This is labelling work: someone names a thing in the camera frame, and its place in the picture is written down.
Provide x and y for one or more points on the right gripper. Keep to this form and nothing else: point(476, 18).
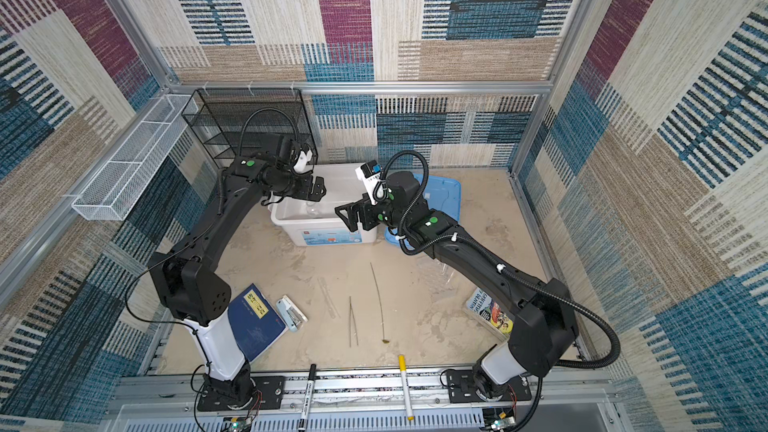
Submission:
point(364, 208)

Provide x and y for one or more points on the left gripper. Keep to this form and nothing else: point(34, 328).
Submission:
point(306, 192)

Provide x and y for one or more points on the white plastic bin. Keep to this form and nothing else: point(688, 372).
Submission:
point(342, 187)

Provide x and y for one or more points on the metal tweezers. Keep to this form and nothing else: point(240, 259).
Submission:
point(352, 326)

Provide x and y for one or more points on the long metal spatula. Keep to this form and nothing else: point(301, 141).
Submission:
point(384, 337)

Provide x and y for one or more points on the white ceramic dish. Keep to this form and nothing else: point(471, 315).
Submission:
point(303, 162)

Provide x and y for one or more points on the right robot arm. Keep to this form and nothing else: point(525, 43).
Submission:
point(543, 325)

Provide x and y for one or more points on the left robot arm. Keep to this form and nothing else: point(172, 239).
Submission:
point(185, 278)

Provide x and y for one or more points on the blue plastic lid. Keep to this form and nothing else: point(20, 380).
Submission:
point(441, 198)

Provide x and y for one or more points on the black mesh shelf rack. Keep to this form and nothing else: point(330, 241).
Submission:
point(223, 122)

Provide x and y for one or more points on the blue notebook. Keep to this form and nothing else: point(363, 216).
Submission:
point(255, 323)

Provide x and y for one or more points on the yellow-capped white marker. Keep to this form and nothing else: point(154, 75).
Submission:
point(405, 388)

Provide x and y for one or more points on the colourful treehouse paperback book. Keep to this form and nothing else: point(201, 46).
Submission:
point(487, 312)

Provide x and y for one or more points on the black marker pen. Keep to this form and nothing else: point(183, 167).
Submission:
point(303, 421)

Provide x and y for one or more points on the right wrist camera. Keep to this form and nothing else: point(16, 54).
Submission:
point(369, 173)

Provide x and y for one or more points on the white wire basket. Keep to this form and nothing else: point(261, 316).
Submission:
point(118, 185)

